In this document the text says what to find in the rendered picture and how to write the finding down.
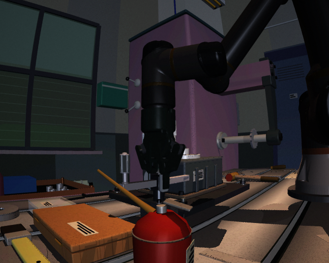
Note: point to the red oil can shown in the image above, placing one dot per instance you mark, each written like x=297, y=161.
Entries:
x=161, y=238

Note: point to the red head mallet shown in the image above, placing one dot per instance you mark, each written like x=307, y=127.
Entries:
x=229, y=177

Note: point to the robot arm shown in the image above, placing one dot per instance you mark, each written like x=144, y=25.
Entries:
x=318, y=137

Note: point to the blue box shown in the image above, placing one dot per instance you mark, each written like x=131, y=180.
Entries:
x=19, y=185

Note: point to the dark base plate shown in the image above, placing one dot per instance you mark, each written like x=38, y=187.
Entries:
x=230, y=189

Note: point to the white and black plunger pin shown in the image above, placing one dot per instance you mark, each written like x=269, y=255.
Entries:
x=175, y=128

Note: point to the silver index plate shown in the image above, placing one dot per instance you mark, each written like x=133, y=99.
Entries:
x=195, y=157

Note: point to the grey steel disc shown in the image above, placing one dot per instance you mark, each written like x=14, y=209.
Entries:
x=5, y=215

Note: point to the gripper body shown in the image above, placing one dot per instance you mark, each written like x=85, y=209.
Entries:
x=158, y=123

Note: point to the orange wooden box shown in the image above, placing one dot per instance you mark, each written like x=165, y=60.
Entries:
x=71, y=232

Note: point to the blue locker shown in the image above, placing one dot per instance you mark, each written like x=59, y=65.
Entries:
x=287, y=123

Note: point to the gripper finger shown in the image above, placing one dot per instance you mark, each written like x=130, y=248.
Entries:
x=144, y=160
x=176, y=159

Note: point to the dark framed window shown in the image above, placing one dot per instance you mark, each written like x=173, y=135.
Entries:
x=63, y=41

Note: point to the brown wooden tray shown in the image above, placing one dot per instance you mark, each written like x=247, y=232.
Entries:
x=79, y=186

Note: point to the tan ruler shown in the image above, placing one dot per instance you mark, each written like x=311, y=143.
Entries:
x=227, y=254

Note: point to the purple milling machine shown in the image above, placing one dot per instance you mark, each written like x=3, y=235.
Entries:
x=203, y=123

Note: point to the dark dividing head body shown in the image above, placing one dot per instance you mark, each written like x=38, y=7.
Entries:
x=203, y=175

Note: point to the ceiling light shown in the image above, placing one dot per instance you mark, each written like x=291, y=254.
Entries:
x=213, y=3

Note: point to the silver round bush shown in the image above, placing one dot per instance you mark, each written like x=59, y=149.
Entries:
x=59, y=186
x=49, y=188

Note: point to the tan flat bar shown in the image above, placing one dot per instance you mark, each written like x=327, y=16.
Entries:
x=179, y=205

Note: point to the green wall box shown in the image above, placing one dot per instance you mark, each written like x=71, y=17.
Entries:
x=112, y=96

